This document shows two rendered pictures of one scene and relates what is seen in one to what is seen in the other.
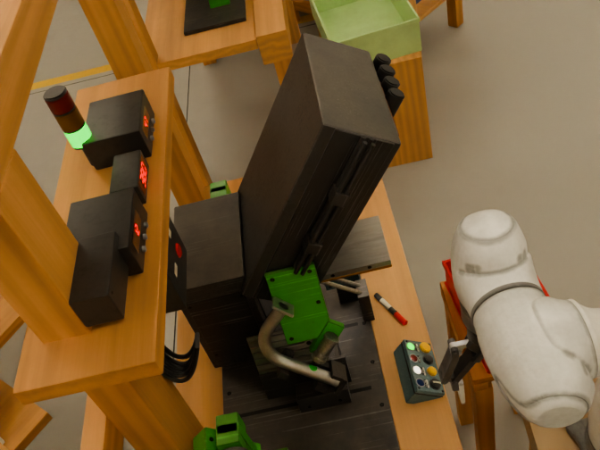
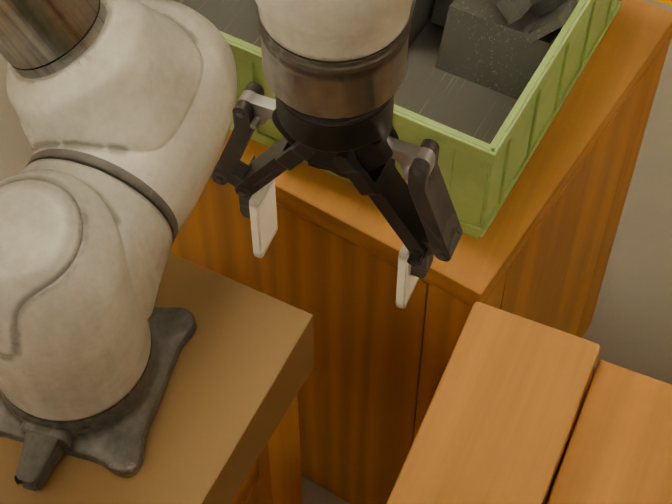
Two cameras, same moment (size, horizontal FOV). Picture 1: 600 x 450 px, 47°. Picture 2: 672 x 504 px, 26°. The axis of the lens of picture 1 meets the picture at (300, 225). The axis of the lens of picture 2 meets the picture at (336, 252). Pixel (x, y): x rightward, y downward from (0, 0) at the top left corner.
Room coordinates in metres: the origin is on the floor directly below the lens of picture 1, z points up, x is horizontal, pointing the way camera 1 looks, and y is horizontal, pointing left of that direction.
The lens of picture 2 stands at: (1.17, -0.06, 2.20)
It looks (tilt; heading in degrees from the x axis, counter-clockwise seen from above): 56 degrees down; 197
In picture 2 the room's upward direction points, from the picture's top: straight up
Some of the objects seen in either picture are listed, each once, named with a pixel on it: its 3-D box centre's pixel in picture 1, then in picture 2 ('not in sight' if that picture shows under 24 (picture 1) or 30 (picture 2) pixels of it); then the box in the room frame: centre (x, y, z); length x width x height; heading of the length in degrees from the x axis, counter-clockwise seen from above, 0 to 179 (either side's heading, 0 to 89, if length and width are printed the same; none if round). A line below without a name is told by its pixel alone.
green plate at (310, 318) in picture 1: (298, 294); not in sight; (1.05, 0.05, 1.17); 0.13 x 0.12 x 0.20; 174
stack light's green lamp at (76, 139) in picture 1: (79, 134); not in sight; (1.28, 0.39, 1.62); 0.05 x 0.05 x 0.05
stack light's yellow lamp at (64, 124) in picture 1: (69, 118); not in sight; (1.28, 0.39, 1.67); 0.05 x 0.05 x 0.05
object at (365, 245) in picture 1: (311, 258); not in sight; (1.19, 0.00, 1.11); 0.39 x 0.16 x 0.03; 84
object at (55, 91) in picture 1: (59, 100); not in sight; (1.28, 0.39, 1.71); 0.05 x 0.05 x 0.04
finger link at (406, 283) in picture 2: (460, 387); (408, 266); (0.60, -0.18, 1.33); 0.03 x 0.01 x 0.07; 174
